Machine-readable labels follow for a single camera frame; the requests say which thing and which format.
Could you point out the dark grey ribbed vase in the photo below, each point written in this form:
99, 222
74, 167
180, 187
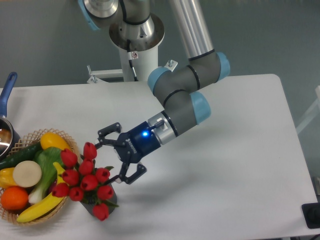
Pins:
101, 202

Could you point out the beige round disc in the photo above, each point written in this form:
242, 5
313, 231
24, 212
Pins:
27, 174

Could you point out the black device at table edge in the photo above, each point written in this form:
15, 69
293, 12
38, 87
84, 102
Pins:
311, 213

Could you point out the white frame at right edge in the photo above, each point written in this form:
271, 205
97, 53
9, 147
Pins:
310, 113

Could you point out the red fruit in basket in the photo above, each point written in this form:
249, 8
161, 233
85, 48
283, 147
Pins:
52, 186

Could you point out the yellow bell pepper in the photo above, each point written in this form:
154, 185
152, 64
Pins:
6, 178

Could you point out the woven wicker basket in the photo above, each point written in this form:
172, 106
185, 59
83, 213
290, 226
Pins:
28, 140

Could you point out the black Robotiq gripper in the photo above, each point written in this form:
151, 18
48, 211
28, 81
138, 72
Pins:
137, 145

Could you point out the green bok choy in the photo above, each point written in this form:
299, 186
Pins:
45, 159

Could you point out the yellow banana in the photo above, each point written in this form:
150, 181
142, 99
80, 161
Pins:
40, 209

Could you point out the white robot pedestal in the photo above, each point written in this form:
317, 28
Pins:
138, 50

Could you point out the yellow lemon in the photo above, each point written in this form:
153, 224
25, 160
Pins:
51, 139

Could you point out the blue handled saucepan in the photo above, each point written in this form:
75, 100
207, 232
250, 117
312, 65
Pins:
8, 136

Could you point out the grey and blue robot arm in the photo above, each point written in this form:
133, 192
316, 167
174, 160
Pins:
177, 90

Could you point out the red tulip bouquet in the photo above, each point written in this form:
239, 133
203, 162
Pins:
79, 178

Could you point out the orange fruit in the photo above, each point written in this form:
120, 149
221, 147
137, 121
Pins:
14, 198

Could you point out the green cucumber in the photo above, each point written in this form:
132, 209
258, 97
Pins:
26, 154

